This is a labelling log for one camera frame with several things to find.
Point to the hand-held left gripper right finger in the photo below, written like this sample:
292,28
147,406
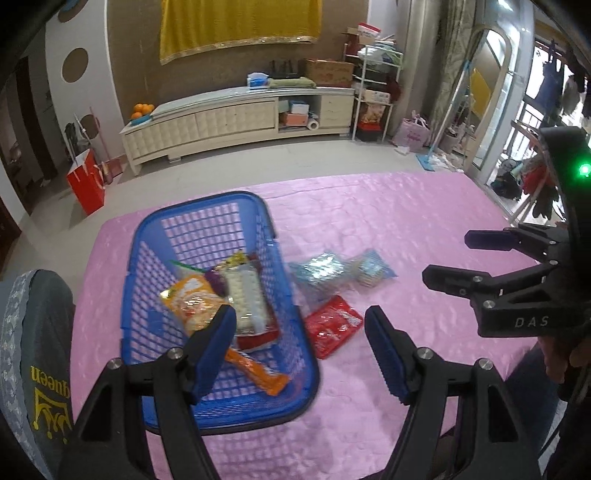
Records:
388,357

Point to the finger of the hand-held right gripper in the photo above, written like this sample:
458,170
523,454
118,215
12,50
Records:
489,240
455,279

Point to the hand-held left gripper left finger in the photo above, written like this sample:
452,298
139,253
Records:
214,355

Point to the red striped snack packet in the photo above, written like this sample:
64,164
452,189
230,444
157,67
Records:
258,340

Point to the orange snack bar packet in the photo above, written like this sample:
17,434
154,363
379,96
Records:
258,371

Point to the clear yellow cookie packet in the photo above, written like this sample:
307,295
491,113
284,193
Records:
194,300

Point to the clear cracker bag green zip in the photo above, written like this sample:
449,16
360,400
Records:
244,295

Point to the small light blue snack pack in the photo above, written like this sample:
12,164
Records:
371,270

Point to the large light blue snack pack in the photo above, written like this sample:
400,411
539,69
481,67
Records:
318,272

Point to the blue plastic basket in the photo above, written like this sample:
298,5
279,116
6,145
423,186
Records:
207,201

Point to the person's right hand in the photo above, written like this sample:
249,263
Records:
558,360

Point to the person's blue jeans leg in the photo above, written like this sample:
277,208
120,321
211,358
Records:
531,392

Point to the wooden clothes rack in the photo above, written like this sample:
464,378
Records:
535,180

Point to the pink quilted tablecloth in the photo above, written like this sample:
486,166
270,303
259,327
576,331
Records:
415,207

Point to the blue mop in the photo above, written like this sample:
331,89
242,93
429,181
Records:
427,161

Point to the pink shopping bag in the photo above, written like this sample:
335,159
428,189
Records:
412,136

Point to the grey chair cushion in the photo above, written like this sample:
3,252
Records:
41,323

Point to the hanging blue garment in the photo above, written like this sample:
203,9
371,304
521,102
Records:
549,74

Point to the white metal shelf rack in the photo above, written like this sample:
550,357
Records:
376,97

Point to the white paper roll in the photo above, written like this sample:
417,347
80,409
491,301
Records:
313,124

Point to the red paper bag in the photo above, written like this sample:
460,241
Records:
87,184

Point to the boxes in cabinet shelf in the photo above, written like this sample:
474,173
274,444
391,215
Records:
295,113

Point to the brown cardboard box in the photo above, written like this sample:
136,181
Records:
328,73

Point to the cream low cabinet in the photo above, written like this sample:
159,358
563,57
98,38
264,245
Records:
207,122

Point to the green folded cloth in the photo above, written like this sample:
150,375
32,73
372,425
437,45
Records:
291,83

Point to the plate of oranges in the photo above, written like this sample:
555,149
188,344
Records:
142,110

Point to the blue tissue pack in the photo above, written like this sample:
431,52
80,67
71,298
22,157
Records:
257,80

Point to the arched door frame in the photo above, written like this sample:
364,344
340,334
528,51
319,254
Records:
505,60

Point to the yellow wall cloth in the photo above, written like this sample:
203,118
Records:
240,23

